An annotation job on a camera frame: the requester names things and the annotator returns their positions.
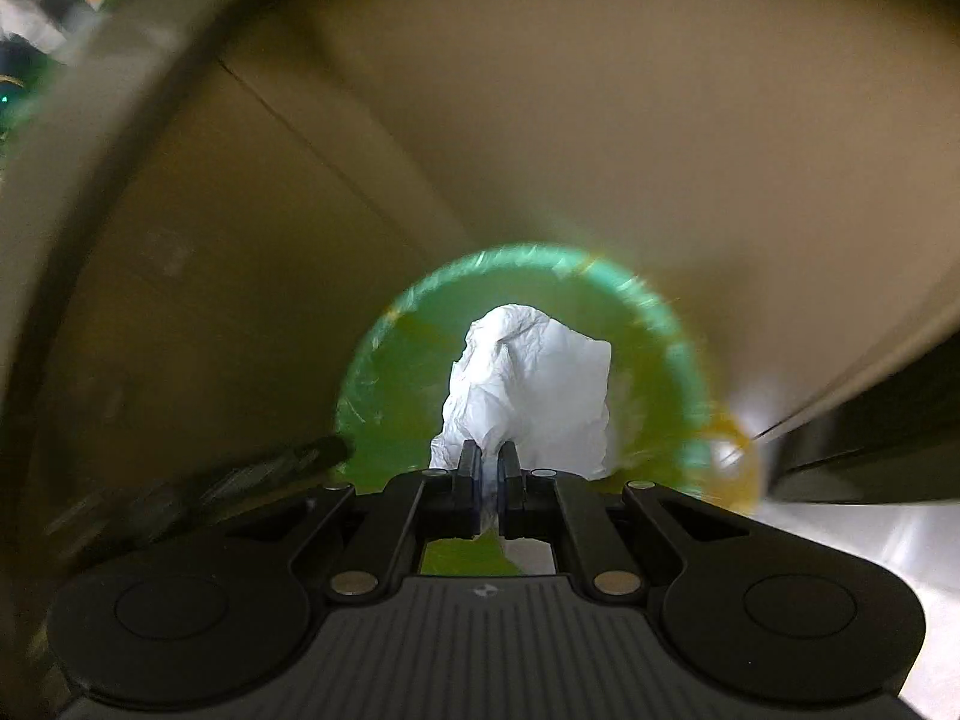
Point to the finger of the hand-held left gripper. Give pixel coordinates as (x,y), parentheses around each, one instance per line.
(247,476)

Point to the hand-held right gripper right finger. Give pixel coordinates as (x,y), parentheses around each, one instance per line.
(505,491)

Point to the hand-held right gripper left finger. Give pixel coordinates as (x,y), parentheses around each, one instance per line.
(474,491)

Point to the white tissue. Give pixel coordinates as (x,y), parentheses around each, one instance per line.
(532,390)

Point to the beige cardboard box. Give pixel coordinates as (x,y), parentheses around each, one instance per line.
(525,127)

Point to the black kitchen appliance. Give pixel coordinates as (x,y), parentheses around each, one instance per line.
(877,427)

